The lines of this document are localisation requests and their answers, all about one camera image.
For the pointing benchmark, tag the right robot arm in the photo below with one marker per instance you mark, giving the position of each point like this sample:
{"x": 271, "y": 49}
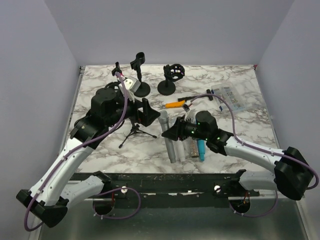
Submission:
{"x": 286, "y": 171}

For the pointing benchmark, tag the glitter silver-head microphone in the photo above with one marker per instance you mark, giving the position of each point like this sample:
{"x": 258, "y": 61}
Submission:
{"x": 194, "y": 152}

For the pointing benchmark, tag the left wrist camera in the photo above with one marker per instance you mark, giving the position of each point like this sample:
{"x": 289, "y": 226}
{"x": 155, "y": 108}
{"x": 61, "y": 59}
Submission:
{"x": 131, "y": 85}

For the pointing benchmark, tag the black front mounting rail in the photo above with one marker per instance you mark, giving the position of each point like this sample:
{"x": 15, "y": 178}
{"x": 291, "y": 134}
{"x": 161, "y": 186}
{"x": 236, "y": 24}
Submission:
{"x": 172, "y": 190}

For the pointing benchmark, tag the black tripod shock-mount stand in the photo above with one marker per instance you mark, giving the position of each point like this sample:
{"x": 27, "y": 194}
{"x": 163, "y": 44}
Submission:
{"x": 135, "y": 130}

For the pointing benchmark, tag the round-base clip stand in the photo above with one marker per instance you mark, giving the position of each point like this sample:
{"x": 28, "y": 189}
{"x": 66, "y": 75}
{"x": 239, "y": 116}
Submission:
{"x": 144, "y": 88}

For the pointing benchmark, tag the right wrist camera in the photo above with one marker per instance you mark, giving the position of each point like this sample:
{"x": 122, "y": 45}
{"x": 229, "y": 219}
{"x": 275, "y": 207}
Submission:
{"x": 190, "y": 113}

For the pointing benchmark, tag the round-base shock-mount stand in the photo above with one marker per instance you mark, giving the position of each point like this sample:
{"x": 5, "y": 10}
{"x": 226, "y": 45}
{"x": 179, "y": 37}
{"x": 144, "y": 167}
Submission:
{"x": 172, "y": 73}

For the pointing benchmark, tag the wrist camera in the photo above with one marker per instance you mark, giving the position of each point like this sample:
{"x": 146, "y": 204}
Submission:
{"x": 190, "y": 113}
{"x": 131, "y": 85}

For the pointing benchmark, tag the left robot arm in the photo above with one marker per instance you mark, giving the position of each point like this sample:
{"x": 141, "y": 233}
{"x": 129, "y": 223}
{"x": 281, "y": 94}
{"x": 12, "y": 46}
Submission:
{"x": 49, "y": 199}

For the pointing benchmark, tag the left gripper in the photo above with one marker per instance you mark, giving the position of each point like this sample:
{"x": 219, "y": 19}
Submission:
{"x": 149, "y": 114}

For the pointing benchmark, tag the blue toy microphone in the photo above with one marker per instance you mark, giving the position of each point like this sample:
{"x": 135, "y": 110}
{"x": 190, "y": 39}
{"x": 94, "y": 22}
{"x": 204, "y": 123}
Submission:
{"x": 201, "y": 149}

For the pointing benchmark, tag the clear plastic screw box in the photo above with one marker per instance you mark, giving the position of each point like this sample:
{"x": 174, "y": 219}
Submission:
{"x": 228, "y": 92}

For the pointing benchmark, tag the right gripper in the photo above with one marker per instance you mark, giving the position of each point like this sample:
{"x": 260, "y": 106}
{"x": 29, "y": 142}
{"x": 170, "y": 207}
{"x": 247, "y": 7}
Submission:
{"x": 177, "y": 130}

